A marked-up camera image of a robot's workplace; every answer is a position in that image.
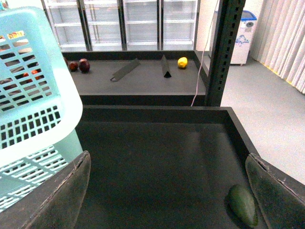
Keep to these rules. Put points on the yellow lemon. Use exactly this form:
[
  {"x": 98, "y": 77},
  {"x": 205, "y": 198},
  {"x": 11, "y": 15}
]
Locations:
[{"x": 182, "y": 63}]

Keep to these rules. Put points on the shelf with bottled goods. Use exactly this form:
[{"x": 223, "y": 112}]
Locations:
[{"x": 13, "y": 35}]

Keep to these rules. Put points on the white vertical blinds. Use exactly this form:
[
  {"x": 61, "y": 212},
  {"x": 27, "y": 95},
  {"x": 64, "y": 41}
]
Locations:
[{"x": 279, "y": 40}]

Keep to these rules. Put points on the small dark red fruit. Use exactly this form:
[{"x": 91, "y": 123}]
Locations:
[{"x": 73, "y": 66}]

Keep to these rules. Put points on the black flat divider plate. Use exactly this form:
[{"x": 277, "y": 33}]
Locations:
[{"x": 118, "y": 75}]

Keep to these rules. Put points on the black metal shelf post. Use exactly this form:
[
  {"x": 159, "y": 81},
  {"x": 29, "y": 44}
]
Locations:
[{"x": 226, "y": 29}]

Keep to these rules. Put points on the black triangular divider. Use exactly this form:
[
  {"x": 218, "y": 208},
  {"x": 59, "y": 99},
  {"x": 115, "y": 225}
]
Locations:
[{"x": 165, "y": 67}]

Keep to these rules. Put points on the green avocado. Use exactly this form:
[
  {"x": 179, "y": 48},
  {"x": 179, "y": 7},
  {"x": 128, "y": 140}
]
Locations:
[{"x": 242, "y": 204}]

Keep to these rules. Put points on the light blue plastic basket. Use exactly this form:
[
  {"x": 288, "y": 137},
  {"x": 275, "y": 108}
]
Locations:
[{"x": 37, "y": 117}]

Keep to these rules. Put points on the black near display tray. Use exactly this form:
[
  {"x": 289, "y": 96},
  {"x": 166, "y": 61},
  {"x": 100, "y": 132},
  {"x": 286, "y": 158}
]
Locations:
[{"x": 162, "y": 167}]

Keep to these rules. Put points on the glass door refrigerator row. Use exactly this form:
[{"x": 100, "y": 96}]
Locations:
[{"x": 123, "y": 25}]

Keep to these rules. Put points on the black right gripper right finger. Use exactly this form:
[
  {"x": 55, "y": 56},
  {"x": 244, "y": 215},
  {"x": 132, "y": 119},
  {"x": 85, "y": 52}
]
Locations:
[{"x": 280, "y": 197}]

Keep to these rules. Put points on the black display tray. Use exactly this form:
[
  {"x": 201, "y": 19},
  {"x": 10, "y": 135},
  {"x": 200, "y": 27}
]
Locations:
[
  {"x": 145, "y": 85},
  {"x": 162, "y": 167}
]

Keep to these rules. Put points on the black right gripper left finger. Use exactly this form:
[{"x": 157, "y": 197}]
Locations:
[{"x": 56, "y": 203}]

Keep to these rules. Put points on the white blue chest freezer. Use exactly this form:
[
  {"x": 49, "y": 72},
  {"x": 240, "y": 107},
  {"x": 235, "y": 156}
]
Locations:
[{"x": 246, "y": 27}]

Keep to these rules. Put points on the dark red apple right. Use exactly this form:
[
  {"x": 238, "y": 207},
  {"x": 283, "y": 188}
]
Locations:
[{"x": 84, "y": 65}]

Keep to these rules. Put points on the black far display tray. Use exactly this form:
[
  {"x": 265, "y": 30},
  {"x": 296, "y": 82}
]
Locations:
[{"x": 145, "y": 85}]

